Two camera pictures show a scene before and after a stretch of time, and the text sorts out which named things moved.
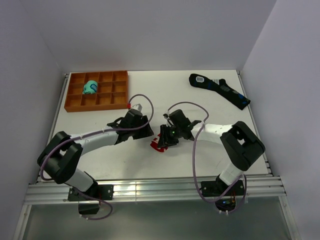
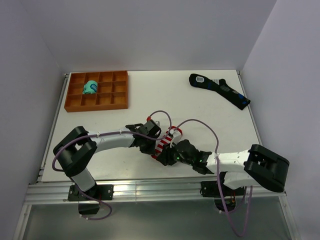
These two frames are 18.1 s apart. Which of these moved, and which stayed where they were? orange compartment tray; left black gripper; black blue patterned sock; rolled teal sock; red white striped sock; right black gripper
Moved: left black gripper; red white striped sock; right black gripper
Stayed: rolled teal sock; black blue patterned sock; orange compartment tray
